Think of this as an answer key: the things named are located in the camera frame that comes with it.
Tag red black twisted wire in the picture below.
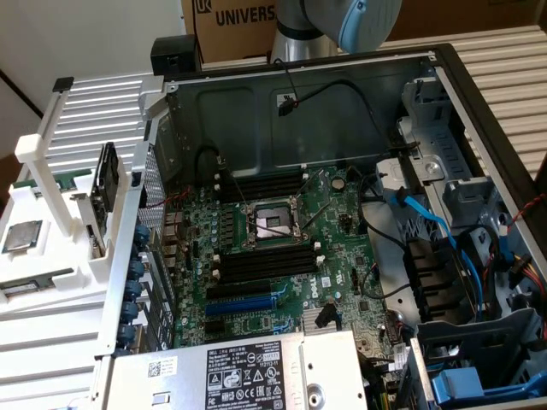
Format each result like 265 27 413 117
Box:
140 185 194 211
499 190 547 235

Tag blue-grey plastic disk bay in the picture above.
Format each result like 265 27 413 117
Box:
408 307 547 410

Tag black box-shaped device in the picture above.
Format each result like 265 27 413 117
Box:
150 35 203 79

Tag black wire flat connector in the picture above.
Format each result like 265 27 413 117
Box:
273 58 424 155

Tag cardboard box Universal print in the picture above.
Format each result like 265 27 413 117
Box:
179 0 279 64

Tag thin metal locking lever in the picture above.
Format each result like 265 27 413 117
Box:
301 198 333 231
220 161 253 213

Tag white parts rack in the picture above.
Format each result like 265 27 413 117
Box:
0 76 144 319

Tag silver finned heat sink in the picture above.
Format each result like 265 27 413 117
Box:
305 307 339 333

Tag long black expansion slot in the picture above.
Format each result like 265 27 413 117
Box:
205 279 274 301

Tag silver CPU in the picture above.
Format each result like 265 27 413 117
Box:
1 220 44 255

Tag silver power supply unit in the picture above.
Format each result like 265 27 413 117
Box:
100 331 369 410

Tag blue flat data wire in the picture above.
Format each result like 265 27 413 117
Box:
395 186 486 328

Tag black wire white label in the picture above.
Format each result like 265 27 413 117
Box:
195 144 226 177

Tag grey metal disk bay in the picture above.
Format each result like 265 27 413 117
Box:
399 67 475 185

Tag blue expansion slot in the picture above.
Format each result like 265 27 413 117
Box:
203 285 298 317

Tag grey metal PC case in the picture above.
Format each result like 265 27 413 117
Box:
100 42 547 410

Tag green RAM stick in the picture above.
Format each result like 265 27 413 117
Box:
0 276 56 299
10 168 94 192

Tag bright blue disk carrier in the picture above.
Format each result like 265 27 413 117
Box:
430 366 547 402

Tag green motherboard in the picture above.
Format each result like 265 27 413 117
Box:
161 165 401 364

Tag black RAM slot white latch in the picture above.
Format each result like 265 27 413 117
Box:
215 164 309 184
215 173 309 196
212 243 322 270
212 259 326 284

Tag plain brown cardboard box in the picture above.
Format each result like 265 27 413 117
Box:
384 0 547 42

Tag dark graphics card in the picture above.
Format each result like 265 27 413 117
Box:
69 190 109 262

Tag red yellow power wires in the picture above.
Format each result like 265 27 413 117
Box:
508 251 547 296

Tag black plastic shroud block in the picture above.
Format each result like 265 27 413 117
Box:
403 237 467 324

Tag silver CPU socket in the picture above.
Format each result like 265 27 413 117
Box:
239 194 312 252

